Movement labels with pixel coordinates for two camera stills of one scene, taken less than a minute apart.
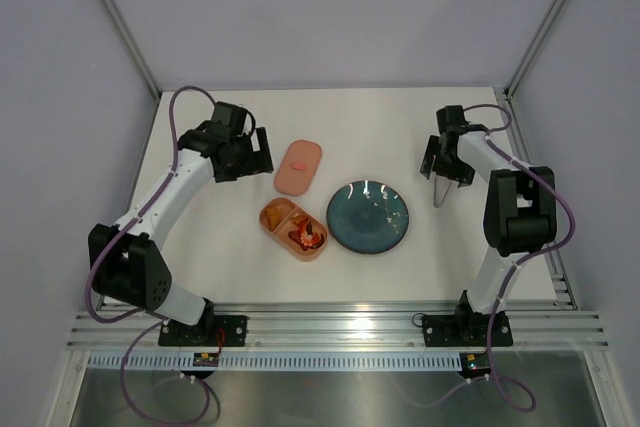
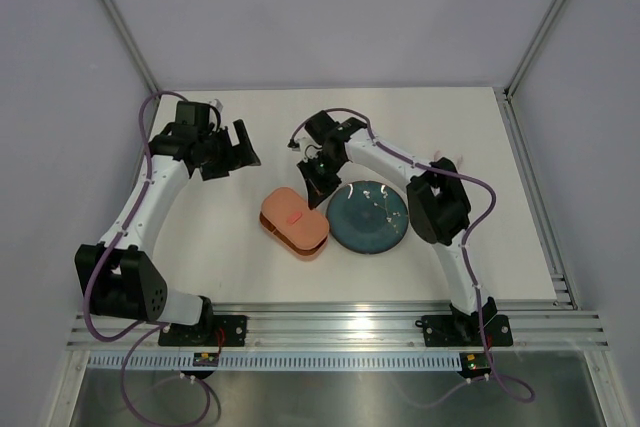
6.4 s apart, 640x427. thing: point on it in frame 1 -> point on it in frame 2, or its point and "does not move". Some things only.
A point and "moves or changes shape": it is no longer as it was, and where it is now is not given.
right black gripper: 463,173 -> 318,189
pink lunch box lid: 298,167 moves or changes shape
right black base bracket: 466,328 does not move
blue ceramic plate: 367,217 does not move
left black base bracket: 235,328 does not move
